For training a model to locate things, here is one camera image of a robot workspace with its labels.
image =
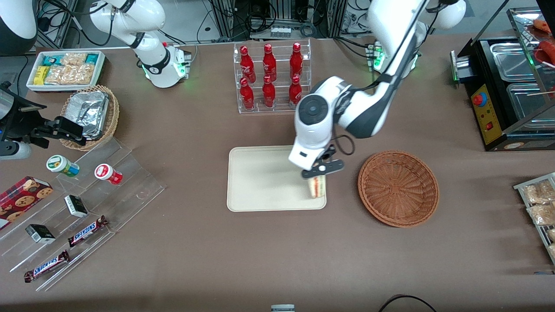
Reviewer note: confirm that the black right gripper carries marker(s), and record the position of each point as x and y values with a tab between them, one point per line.
27	124

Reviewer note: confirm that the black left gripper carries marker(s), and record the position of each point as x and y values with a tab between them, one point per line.
328	153

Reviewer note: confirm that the triangular sandwich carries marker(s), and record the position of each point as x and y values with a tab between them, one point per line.
316	189

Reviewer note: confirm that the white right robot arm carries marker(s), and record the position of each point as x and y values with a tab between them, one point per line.
149	19

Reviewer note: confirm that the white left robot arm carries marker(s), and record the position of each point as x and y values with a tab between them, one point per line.
368	108

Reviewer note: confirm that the light wicker basket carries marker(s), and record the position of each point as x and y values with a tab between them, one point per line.
112	119

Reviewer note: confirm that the cream rectangular serving tray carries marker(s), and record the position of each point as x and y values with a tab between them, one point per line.
260	182

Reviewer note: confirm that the brown round wicker basket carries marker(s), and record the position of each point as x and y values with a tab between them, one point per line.
399	188

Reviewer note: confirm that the tray of packaged snacks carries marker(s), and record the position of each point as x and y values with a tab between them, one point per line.
518	187

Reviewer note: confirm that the aluminium foil containers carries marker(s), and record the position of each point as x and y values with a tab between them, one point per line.
89	112

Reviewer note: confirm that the green lidded cup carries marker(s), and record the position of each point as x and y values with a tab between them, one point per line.
60	164

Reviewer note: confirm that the white rectangular snack bin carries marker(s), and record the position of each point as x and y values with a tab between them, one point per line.
31	86

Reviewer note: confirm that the large clear bag of crackers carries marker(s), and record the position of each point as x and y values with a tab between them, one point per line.
71	74

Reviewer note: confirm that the yellow snack packet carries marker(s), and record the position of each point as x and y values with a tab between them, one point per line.
41	75

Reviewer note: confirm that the red lidded cup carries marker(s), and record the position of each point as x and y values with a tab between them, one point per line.
106	172

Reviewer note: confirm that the small clear bag of crackers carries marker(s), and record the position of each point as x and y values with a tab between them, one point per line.
73	59

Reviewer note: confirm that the clear acrylic bottle rack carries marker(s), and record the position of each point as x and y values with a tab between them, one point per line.
282	110

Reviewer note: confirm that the small black box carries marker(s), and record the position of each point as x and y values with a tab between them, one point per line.
76	206
40	234

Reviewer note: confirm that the red soda bottle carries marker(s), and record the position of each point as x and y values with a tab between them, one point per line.
246	65
246	95
294	91
269	93
296	61
269	63

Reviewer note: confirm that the red chocolate chip cookie box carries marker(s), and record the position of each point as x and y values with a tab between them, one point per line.
21	199

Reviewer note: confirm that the clear acrylic stepped display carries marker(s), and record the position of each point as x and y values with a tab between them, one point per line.
130	182

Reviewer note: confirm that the Snickers chocolate bar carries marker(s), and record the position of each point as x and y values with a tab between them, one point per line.
86	232
47	266

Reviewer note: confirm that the white power strip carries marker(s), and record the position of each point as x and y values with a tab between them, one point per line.
280	31

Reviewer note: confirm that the grey object at table edge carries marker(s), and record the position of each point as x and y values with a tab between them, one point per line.
282	308

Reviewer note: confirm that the black hot food display case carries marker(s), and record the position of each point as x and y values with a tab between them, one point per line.
488	117

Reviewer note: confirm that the clear bag of pastry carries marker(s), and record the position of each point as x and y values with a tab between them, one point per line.
537	193
542	214

